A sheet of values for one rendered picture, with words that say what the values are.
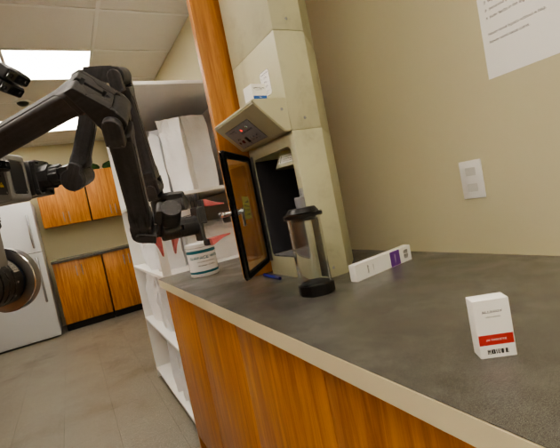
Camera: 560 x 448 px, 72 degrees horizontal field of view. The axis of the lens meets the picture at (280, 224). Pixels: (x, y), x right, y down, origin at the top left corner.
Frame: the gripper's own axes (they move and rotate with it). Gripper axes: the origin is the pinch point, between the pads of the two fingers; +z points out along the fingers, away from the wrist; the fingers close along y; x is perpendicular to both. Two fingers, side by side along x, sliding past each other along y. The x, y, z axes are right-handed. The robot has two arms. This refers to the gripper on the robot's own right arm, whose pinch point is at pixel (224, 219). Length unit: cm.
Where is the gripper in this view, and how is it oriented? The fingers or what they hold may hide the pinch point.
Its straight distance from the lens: 122.7
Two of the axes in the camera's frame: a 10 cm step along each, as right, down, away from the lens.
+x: -4.7, 0.5, 8.8
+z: 8.6, -2.0, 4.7
